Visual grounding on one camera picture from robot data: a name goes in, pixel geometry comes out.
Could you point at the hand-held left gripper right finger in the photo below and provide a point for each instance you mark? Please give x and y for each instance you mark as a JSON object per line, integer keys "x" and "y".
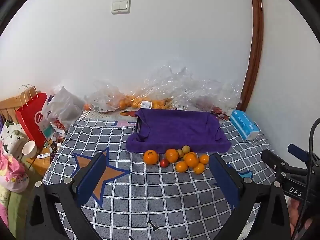
{"x": 225, "y": 180}

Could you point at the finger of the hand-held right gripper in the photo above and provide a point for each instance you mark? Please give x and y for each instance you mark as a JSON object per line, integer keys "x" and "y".
{"x": 271, "y": 158}
{"x": 296, "y": 151}

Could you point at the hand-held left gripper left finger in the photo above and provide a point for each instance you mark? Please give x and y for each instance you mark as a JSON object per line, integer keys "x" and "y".
{"x": 91, "y": 180}

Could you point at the small yellow-green fruit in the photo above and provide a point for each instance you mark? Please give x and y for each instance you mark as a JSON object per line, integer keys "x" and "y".
{"x": 186, "y": 149}

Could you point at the large orange tangerine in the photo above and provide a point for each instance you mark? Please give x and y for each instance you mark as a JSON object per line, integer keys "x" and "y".
{"x": 151, "y": 157}
{"x": 172, "y": 155}

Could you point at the red cherry tomato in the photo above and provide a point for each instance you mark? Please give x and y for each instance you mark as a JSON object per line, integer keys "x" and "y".
{"x": 164, "y": 163}

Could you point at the purple towel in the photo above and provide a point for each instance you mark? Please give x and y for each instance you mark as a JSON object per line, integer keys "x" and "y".
{"x": 175, "y": 127}

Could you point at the pile of red fruits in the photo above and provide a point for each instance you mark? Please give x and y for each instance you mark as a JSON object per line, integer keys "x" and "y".
{"x": 218, "y": 110}

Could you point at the person's right hand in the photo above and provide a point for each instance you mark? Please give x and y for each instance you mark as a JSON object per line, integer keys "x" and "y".
{"x": 296, "y": 212}

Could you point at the blue tissue pack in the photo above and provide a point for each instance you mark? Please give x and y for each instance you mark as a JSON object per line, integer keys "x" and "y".
{"x": 243, "y": 125}

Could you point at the wooden nightstand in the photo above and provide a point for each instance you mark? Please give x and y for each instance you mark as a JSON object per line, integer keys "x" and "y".
{"x": 41, "y": 163}

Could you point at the white tube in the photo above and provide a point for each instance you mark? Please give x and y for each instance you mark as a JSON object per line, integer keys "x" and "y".
{"x": 43, "y": 155}

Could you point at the grey checked star blanket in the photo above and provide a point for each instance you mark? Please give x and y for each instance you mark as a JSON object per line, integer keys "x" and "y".
{"x": 150, "y": 192}

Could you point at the fruit printed sheet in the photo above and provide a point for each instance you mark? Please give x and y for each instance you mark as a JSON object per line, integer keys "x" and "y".
{"x": 105, "y": 116}

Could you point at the white cup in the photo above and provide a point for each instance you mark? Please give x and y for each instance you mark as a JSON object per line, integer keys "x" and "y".
{"x": 29, "y": 148}

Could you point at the white plastic bag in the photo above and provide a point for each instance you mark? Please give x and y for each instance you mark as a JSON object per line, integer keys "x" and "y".
{"x": 63, "y": 105}

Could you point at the pink printed cloth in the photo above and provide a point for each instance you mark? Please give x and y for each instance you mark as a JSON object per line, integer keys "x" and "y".
{"x": 11, "y": 172}

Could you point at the green cloth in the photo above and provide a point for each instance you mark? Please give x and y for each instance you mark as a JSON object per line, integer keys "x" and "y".
{"x": 15, "y": 210}

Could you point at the red paper bag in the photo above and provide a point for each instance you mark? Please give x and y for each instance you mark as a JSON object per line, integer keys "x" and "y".
{"x": 31, "y": 120}

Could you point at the pile of bagged tangerines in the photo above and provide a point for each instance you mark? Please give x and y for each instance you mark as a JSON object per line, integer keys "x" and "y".
{"x": 127, "y": 101}

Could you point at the white floral cloth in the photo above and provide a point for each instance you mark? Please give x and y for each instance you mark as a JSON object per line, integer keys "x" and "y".
{"x": 11, "y": 135}

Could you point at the white barcode label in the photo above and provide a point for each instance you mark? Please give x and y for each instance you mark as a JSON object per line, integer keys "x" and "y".
{"x": 146, "y": 104}

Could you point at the large clear plastic bag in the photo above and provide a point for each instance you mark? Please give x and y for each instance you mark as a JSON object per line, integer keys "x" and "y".
{"x": 175, "y": 85}

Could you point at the wooden headboard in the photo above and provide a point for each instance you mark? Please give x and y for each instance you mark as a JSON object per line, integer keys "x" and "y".
{"x": 8, "y": 105}

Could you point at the brown wooden door frame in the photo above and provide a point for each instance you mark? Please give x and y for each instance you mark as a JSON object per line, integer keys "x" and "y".
{"x": 256, "y": 42}

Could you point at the white light switch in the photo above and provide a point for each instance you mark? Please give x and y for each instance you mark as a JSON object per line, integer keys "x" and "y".
{"x": 120, "y": 7}

